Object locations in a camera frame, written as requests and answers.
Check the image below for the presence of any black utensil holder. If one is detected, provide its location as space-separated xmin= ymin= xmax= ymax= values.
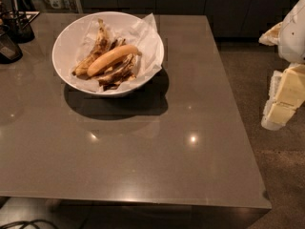
xmin=1 ymin=0 xmax=34 ymax=44

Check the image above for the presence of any dark kitchen appliance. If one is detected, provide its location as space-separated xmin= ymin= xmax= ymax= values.
xmin=0 ymin=25 xmax=23 ymax=64

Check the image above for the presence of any brown banana peel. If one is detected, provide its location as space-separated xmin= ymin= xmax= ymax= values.
xmin=72 ymin=19 xmax=140 ymax=91

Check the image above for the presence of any white paper liner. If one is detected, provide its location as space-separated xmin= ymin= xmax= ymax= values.
xmin=68 ymin=11 xmax=164 ymax=97

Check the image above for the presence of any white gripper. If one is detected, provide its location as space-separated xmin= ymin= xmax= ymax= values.
xmin=258 ymin=0 xmax=305 ymax=131

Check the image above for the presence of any yellow banana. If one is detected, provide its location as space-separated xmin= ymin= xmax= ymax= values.
xmin=87 ymin=45 xmax=141 ymax=77

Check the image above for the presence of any white ceramic bowl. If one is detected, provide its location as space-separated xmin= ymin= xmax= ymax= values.
xmin=51 ymin=10 xmax=166 ymax=97

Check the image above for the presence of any black floor cable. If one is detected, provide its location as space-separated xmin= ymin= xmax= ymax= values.
xmin=0 ymin=219 xmax=60 ymax=229

